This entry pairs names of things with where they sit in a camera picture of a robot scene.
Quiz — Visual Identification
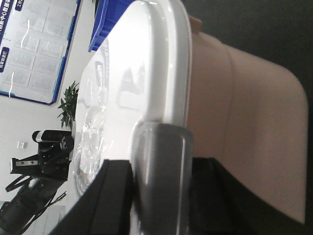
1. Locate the blue plastic crate on table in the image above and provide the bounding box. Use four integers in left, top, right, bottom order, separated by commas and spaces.
88, 0, 134, 52

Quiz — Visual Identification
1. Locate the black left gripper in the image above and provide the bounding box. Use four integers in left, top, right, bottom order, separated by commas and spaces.
10, 130, 74, 181

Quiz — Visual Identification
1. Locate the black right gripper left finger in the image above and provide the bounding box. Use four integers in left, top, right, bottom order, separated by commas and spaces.
51, 160, 134, 235

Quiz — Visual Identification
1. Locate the blue framed wall notice board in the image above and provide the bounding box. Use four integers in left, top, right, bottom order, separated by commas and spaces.
0, 0, 80, 105

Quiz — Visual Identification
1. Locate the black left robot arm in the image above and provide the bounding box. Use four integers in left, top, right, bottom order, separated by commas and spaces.
0, 130, 74, 235

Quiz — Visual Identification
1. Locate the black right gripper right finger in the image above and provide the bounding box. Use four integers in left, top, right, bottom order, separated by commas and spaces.
189, 158, 313, 235

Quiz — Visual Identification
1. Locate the green potted plant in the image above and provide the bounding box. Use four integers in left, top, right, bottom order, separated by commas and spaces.
57, 81, 79, 130

